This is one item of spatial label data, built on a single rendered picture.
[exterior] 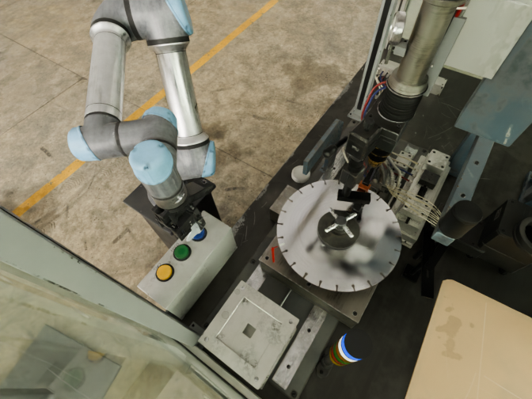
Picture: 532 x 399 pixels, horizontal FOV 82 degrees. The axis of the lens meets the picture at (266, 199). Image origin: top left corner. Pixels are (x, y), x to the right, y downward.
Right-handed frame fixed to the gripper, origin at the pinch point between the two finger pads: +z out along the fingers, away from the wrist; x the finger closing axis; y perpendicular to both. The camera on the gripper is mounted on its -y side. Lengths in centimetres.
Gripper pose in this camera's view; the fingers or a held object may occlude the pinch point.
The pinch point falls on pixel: (198, 228)
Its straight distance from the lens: 90.9
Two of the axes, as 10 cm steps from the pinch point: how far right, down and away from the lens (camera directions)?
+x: 8.3, 4.6, -3.2
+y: -5.6, 7.2, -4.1
